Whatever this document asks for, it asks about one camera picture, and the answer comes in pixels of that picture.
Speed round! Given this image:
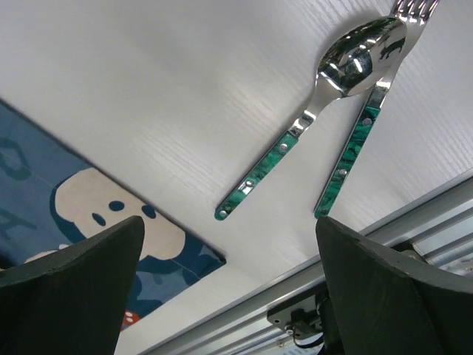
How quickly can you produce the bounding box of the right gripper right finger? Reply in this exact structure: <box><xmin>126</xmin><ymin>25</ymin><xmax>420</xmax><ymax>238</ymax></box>
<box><xmin>316</xmin><ymin>217</ymin><xmax>472</xmax><ymax>354</ymax></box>

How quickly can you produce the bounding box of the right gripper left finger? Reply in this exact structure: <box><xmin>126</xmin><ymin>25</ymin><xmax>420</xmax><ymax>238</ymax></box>
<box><xmin>1</xmin><ymin>216</ymin><xmax>144</xmax><ymax>354</ymax></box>

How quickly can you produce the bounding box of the blue cartoon placemat cloth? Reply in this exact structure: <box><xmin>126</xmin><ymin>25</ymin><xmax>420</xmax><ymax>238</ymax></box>
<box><xmin>1</xmin><ymin>104</ymin><xmax>226</xmax><ymax>328</ymax></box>

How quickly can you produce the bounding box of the green handled spoon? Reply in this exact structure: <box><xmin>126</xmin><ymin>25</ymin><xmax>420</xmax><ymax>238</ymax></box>
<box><xmin>214</xmin><ymin>16</ymin><xmax>407</xmax><ymax>221</ymax></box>

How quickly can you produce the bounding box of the green handled fork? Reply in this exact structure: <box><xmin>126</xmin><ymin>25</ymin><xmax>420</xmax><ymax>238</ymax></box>
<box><xmin>313</xmin><ymin>0</ymin><xmax>440</xmax><ymax>218</ymax></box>

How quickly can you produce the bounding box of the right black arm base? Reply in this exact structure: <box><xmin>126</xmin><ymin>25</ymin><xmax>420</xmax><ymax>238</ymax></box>
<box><xmin>266</xmin><ymin>283</ymin><xmax>328</xmax><ymax>349</ymax></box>

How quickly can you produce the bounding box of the aluminium front rail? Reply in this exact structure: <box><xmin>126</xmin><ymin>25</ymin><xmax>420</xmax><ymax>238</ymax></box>
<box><xmin>152</xmin><ymin>173</ymin><xmax>472</xmax><ymax>354</ymax></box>

